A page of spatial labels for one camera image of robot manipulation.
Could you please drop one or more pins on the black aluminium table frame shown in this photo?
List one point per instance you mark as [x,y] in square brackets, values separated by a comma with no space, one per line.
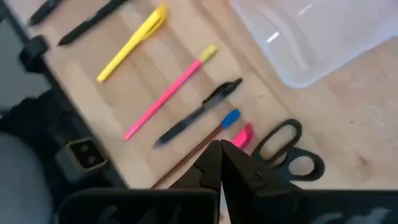
[59,90]

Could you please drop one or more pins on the pink highlighter marker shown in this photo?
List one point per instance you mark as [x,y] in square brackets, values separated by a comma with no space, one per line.
[243,137]

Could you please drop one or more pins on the brown pencil with blue cap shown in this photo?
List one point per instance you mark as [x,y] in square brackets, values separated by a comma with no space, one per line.
[228,119]

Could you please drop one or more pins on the clear plastic supply box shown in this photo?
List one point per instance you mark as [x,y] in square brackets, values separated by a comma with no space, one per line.
[311,46]

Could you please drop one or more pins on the yellow highlighter marker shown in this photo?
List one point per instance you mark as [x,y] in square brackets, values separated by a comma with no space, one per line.
[133,42]

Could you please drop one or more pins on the pink pen with yellow cap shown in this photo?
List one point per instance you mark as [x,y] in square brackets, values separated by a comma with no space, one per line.
[168,93]

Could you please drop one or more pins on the black pen with clip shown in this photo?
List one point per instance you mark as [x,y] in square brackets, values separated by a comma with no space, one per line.
[199,112]

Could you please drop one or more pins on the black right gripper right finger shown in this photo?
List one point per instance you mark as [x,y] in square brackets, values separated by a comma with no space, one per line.
[280,205]

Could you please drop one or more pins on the grey table-level camera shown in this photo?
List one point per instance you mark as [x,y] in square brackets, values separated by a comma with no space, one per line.
[82,158]

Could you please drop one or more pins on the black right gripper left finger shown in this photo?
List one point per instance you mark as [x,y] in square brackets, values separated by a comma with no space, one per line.
[186,205]

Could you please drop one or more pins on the black scissors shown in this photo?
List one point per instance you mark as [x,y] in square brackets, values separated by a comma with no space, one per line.
[280,149]

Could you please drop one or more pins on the black table edge clamp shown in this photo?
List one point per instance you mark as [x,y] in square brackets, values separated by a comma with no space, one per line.
[32,53]

